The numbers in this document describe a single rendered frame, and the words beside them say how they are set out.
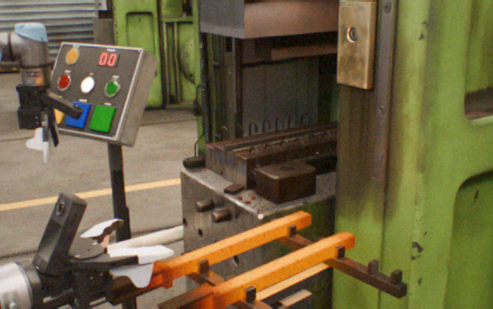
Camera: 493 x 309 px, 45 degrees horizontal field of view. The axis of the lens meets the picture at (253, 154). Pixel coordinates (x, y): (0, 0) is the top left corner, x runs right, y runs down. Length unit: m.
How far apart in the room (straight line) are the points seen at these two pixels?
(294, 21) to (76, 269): 0.79
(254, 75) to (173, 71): 4.60
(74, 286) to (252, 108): 0.93
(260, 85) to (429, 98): 0.67
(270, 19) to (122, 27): 4.88
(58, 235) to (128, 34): 5.44
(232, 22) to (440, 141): 0.53
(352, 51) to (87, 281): 0.69
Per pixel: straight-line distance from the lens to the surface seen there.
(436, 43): 1.13
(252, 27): 1.34
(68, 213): 0.87
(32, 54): 1.63
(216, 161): 1.52
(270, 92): 1.72
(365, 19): 1.21
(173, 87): 6.28
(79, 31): 9.31
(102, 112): 1.77
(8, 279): 0.86
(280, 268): 0.99
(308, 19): 1.43
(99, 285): 0.92
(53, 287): 0.90
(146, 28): 6.27
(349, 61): 1.25
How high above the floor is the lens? 1.42
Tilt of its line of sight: 18 degrees down
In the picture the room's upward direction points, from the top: 1 degrees counter-clockwise
